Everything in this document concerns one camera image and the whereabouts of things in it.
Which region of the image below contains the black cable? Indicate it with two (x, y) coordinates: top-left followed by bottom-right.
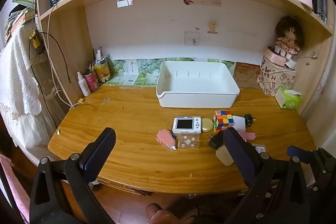
(29, 32), (71, 84)

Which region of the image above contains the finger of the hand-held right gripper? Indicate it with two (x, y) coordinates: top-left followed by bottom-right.
(286, 145), (319, 165)

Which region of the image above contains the white spray bottle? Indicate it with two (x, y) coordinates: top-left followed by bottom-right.
(77, 71), (91, 97)

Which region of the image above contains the letter print fabric bag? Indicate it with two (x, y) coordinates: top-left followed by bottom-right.
(257, 56), (297, 97)

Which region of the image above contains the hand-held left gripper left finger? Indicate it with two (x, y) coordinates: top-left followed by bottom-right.
(29, 127), (116, 224)

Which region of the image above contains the round gold tin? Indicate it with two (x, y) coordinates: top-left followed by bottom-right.
(201, 118), (214, 133)

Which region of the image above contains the pink cloth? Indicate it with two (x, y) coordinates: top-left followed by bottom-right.
(0, 154), (29, 224)

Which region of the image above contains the black charger plug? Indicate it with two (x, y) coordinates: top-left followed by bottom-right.
(209, 132), (226, 149)

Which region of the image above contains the stack of papers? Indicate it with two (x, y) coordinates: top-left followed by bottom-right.
(5, 5), (34, 38)

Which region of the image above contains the white plastic bin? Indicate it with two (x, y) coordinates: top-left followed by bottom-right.
(156, 61), (240, 108)

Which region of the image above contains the small printed card package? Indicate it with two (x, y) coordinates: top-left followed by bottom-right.
(251, 143), (267, 153)

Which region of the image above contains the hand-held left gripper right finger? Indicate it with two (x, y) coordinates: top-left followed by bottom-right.
(223, 127), (311, 224)

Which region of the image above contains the beige faceted block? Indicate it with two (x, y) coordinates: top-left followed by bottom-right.
(215, 145), (235, 167)

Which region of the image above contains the red can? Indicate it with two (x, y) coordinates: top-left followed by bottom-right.
(83, 70), (100, 93)

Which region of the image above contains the colourful puzzle cube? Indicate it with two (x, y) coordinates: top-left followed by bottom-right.
(213, 110), (235, 133)

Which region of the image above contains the dark green bottle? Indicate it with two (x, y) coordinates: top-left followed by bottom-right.
(244, 114), (256, 127)

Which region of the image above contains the brown printed board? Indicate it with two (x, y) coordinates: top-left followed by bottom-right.
(233, 63), (263, 89)

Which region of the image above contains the yellow hanging tag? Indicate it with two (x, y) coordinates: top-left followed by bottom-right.
(29, 28), (44, 50)

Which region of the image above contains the green fruit print cardboard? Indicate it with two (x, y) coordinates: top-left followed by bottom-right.
(104, 57), (236, 86)

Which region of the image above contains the white lace cloth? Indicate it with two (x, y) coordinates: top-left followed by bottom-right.
(0, 27), (57, 148)

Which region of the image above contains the white cable yellow plug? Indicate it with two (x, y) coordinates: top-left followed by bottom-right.
(47, 0), (85, 107)

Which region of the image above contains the yellow pony sticker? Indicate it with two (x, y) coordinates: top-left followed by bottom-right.
(207, 21), (219, 35)

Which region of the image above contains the brown rounded object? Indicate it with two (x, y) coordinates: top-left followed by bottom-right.
(146, 203), (195, 224)

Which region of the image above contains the green tissue pack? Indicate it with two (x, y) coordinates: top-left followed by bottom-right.
(275, 88), (302, 109)

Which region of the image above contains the yellow drink carton holder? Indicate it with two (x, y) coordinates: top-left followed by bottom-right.
(94, 56), (110, 83)

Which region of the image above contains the pink round box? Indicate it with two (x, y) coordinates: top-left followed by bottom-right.
(263, 46), (288, 67)

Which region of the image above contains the clear acrylic box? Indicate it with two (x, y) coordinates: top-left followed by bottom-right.
(178, 133), (200, 149)

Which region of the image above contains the brown haired doll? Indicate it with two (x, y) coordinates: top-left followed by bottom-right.
(274, 15), (305, 60)

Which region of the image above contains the square adhesive hook patch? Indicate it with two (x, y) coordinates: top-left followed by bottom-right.
(184, 31), (200, 46)

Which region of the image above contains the white digital camera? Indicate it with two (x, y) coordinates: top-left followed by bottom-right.
(172, 116), (202, 134)

